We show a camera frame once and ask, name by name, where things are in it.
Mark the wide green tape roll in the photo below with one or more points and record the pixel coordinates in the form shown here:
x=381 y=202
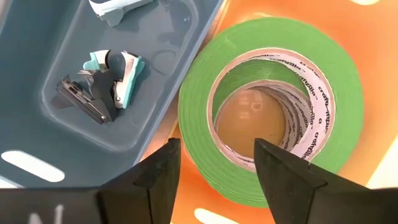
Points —
x=199 y=109

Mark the teal plastic bin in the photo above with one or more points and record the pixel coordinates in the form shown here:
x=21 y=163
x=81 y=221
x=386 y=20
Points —
x=31 y=93

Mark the yellow plastic bin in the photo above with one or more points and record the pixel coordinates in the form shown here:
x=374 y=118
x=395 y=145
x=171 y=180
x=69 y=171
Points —
x=373 y=62

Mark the black metal staple remover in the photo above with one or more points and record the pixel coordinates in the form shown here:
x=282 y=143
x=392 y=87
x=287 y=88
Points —
x=84 y=102

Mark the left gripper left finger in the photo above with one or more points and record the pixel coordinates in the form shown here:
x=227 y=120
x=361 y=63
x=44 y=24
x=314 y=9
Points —
x=130 y=205

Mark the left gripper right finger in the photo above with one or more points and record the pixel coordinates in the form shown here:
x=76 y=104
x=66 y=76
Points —
x=304 y=199

